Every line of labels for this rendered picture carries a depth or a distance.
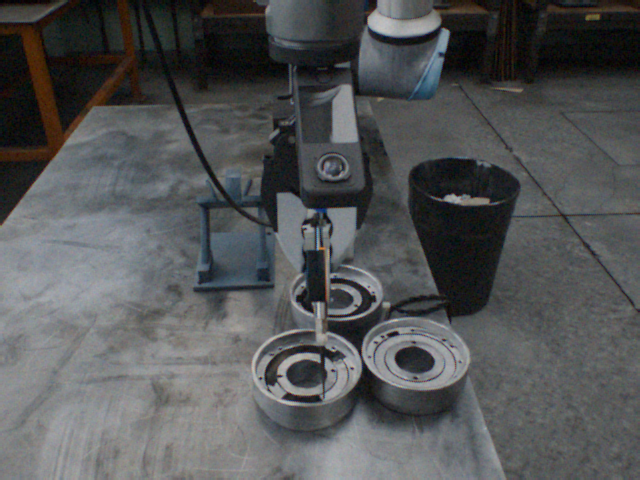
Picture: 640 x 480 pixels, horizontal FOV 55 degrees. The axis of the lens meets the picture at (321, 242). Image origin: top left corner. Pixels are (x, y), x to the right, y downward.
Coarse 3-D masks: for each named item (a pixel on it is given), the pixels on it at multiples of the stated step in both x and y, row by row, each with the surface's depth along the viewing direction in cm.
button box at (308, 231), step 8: (312, 216) 82; (328, 224) 80; (304, 232) 78; (312, 232) 78; (328, 232) 78; (312, 240) 79; (328, 240) 79; (304, 248) 79; (312, 248) 80; (328, 248) 80; (352, 248) 80; (352, 256) 81
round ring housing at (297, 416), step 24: (288, 336) 62; (312, 336) 63; (336, 336) 62; (264, 360) 60; (288, 360) 60; (312, 360) 60; (360, 360) 59; (264, 384) 57; (288, 384) 58; (360, 384) 58; (264, 408) 56; (288, 408) 54; (312, 408) 54; (336, 408) 55
